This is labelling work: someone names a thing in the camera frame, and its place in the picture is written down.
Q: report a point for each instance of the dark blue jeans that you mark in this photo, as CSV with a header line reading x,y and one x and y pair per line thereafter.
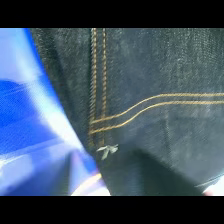
x,y
156,66

